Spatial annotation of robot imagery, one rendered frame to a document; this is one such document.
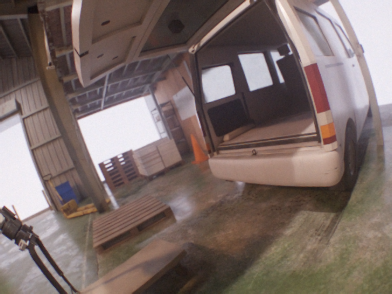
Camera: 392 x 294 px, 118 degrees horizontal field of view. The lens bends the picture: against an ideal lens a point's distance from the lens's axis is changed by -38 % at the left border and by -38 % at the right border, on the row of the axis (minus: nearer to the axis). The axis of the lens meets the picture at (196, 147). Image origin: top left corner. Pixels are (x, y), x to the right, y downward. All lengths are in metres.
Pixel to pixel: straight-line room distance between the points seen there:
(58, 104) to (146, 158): 2.52
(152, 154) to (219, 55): 3.21
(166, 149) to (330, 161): 4.32
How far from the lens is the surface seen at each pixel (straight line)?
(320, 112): 1.26
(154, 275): 1.34
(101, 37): 1.31
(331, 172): 1.32
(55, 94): 4.42
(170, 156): 5.08
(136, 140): 9.13
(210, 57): 2.46
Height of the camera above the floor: 1.00
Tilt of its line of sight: 8 degrees down
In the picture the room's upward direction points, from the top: 22 degrees counter-clockwise
